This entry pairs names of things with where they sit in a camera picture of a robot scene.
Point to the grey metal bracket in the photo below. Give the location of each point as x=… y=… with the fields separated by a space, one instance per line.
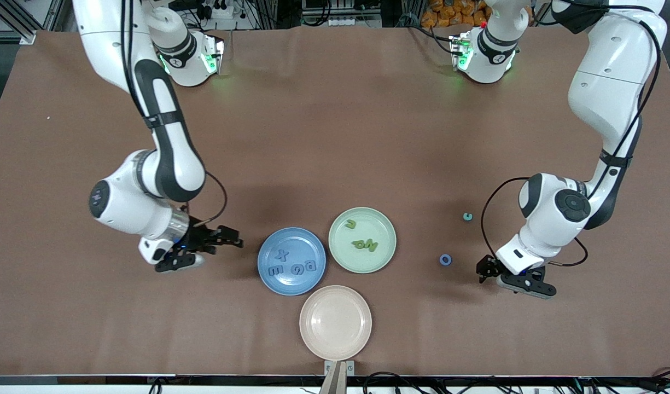
x=339 y=369

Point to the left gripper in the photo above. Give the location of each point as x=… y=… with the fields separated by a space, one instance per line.
x=487 y=267

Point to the aluminium frame post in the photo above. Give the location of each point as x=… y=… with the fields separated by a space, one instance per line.
x=12 y=24

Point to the bag of orange items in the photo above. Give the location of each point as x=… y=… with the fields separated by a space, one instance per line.
x=447 y=13

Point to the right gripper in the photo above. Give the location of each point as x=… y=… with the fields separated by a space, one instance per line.
x=199 y=238

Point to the white power strip black plugs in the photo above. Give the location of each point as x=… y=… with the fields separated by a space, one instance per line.
x=214 y=10

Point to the blue foam letter X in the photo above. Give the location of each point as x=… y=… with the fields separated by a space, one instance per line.
x=281 y=255

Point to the blue foam capital letter G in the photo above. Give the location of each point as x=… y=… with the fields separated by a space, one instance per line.
x=310 y=266

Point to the blue foam letter O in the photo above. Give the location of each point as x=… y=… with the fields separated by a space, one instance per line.
x=445 y=260

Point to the green foam letter N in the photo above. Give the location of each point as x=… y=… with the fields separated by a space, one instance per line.
x=372 y=246

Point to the green plate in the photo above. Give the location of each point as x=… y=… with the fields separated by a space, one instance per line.
x=367 y=262

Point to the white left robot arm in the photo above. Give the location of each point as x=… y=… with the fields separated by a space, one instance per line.
x=608 y=82

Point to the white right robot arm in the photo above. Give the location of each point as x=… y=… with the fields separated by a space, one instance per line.
x=132 y=208

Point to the blue foam lowercase letter g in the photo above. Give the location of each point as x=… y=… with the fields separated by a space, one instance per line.
x=298 y=268

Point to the beige plate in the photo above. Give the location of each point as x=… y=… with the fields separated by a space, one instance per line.
x=335 y=323

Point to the blue foam letter E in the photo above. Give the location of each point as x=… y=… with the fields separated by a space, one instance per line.
x=275 y=271

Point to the blue plate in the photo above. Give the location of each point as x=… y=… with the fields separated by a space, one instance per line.
x=291 y=284

